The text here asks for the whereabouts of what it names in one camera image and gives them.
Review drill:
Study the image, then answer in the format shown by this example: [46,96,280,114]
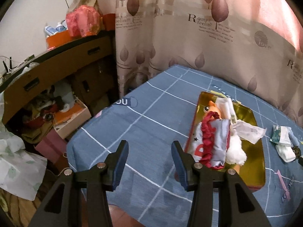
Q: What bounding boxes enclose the red gold toffee tin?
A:
[184,92,266,191]

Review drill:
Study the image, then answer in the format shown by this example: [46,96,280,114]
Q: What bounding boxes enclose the white fluffy pompom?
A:
[225,133,247,166]

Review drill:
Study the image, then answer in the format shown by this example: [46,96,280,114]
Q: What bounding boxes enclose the red white ruffled garment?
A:
[187,111,230,170]

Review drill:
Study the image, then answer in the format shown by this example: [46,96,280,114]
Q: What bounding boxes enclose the white floral mesh cloth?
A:
[232,120,267,144]

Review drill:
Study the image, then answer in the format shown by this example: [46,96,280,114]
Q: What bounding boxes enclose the white socks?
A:
[275,144,296,163]

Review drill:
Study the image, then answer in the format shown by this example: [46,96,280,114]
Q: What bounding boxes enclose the wet wipes pack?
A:
[270,125,291,147]

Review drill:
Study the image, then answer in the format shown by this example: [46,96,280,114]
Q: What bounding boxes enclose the orange rubber pig toy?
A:
[203,100,222,119]

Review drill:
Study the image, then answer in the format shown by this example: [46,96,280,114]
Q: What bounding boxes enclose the small white printed sock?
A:
[215,97,237,124]

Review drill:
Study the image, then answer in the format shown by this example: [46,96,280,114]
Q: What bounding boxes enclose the black gold patterned scarf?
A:
[292,146,303,166]

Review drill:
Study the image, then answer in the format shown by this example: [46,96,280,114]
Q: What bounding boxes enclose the light blue towel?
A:
[287,127,300,147]

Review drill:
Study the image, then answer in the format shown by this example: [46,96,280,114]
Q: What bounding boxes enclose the pink box on floor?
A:
[35,129,69,171]

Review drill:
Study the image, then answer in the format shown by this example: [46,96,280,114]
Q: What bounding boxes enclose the white green patterned bag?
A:
[1,124,47,201]

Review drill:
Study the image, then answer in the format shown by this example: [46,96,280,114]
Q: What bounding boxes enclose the white cardboard box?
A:
[53,98,91,139]

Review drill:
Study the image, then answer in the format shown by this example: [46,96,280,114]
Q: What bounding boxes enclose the blue checked bed sheet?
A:
[67,66,302,226]

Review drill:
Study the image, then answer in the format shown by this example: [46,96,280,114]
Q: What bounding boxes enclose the dark wooden cabinet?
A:
[1,31,115,124]

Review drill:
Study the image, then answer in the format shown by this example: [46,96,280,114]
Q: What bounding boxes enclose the orange box on cabinet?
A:
[46,30,74,50]

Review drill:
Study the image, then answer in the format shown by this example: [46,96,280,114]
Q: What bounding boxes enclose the beige leaf print curtain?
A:
[77,0,303,126]

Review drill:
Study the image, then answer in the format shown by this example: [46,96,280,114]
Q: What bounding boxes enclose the red plastic bag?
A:
[66,5,101,38]

